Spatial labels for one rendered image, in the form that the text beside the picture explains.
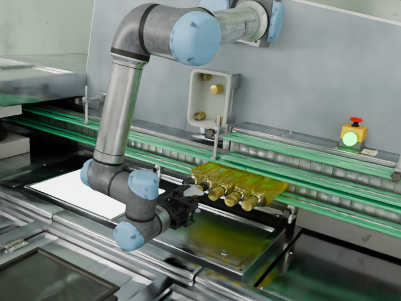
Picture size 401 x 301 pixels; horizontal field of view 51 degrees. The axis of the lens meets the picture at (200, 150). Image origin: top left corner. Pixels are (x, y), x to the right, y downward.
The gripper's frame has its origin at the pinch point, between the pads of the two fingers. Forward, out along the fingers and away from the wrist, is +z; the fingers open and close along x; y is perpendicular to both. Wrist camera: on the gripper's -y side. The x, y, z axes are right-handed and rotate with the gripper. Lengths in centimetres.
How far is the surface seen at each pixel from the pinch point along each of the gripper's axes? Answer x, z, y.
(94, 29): 35, 44, -89
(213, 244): -11.5, -3.5, 12.0
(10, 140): -17, 10, -103
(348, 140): 22, 33, 35
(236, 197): 2.1, 4.7, 12.7
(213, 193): 1.5, 2.6, 5.7
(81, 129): -9, 31, -80
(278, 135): 16.8, 32.4, 12.4
